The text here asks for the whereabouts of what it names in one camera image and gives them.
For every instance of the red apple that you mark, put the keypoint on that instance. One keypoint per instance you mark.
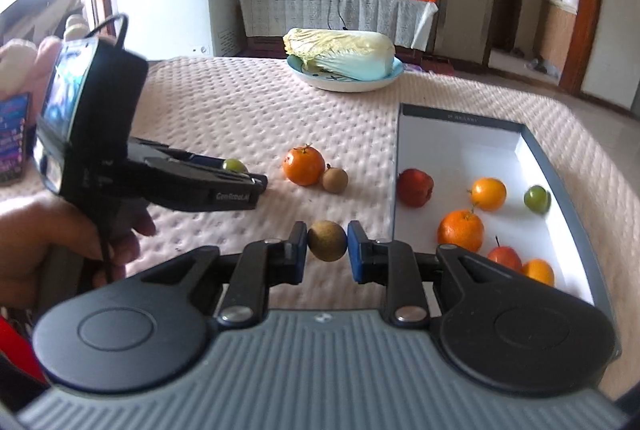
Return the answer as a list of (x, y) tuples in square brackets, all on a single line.
[(505, 256), (415, 188)]

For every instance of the light blue plate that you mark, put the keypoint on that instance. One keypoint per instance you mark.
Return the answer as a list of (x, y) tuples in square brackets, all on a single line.
[(345, 84)]

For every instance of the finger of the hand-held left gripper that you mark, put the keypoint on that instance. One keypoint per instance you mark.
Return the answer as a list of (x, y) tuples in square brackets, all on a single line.
[(200, 190), (207, 161)]

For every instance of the green tomato with stem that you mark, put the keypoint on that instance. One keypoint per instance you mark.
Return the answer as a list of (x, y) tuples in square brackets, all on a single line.
[(235, 165)]

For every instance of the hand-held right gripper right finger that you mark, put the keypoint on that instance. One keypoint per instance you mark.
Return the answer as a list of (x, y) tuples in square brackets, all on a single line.
[(356, 255)]

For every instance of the large tangerine with stem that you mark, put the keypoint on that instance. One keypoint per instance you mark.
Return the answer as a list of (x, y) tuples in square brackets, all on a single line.
[(461, 231)]

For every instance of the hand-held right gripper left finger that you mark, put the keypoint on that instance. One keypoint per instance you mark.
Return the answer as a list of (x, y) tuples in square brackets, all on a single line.
[(298, 255)]

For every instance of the person's left hand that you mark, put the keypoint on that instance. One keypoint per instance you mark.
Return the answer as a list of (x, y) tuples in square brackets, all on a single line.
[(45, 230)]

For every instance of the round green plum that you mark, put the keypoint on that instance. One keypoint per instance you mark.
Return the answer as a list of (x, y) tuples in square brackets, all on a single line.
[(536, 199)]

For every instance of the napa cabbage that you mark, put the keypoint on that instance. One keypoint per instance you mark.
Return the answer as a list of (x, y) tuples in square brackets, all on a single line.
[(340, 52)]

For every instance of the wooden kitchen cabinet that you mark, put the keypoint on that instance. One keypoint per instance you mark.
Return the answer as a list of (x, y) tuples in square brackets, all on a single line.
[(552, 35)]

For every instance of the brown kiwi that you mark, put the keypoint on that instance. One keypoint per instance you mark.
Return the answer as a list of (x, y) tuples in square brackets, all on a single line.
[(327, 241), (335, 180)]

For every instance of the person's red clothing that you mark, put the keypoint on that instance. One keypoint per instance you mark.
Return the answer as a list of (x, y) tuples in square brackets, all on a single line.
[(17, 350)]

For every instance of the white chest freezer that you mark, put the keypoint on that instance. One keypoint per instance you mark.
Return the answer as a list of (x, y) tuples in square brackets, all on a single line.
[(165, 5)]

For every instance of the grey box with white inside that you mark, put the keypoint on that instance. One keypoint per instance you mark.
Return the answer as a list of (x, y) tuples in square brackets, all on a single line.
[(450, 145)]

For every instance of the purple printed packet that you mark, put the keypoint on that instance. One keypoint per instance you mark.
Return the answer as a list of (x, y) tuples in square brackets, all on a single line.
[(14, 140)]

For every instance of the tangerine with green leaves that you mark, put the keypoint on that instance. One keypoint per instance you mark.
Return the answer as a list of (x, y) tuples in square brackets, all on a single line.
[(303, 166)]

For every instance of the cabinet with patterned cloth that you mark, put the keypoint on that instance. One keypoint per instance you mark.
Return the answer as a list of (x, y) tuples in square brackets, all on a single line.
[(290, 12)]

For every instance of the brown wooden door frame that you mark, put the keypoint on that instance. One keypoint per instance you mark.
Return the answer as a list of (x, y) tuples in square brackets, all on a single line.
[(582, 0)]

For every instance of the small smooth orange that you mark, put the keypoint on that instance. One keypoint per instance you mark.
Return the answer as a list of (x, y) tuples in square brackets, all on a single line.
[(539, 271)]

